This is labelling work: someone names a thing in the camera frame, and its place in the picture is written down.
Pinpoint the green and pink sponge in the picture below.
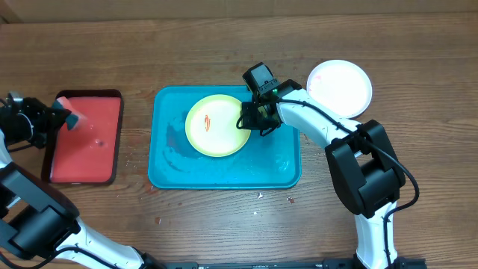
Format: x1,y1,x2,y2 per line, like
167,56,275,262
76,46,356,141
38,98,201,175
52,96,89,132

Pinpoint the yellow round plate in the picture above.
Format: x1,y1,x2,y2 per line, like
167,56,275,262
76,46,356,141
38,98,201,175
185,94,251,157

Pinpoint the white round plate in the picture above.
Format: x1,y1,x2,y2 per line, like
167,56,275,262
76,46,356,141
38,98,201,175
306,60,373,119

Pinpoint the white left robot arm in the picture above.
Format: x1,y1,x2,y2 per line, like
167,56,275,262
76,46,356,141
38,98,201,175
1,93,149,268

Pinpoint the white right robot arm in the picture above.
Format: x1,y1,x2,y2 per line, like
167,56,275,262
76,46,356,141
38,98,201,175
236,89,405,268

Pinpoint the teal plastic tray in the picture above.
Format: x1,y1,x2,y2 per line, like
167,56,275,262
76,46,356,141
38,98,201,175
148,86,302,190

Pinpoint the dark tray with red liquid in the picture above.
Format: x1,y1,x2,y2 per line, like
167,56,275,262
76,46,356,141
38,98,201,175
40,89,124,185

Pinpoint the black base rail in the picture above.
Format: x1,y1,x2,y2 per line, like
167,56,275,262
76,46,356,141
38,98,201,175
164,257,427,269

